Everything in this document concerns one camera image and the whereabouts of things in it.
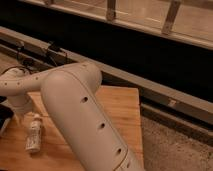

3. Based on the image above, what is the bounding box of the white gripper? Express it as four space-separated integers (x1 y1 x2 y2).
8 94 33 116

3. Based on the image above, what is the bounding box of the small white bottle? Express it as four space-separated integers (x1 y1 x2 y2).
25 114 42 154

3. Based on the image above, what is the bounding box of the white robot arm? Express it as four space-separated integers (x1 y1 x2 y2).
0 62 145 171

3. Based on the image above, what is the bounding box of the black object at left edge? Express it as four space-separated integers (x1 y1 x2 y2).
0 96 14 137

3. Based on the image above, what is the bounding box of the metal floor rail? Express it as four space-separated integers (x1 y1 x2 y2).
0 26 213 146

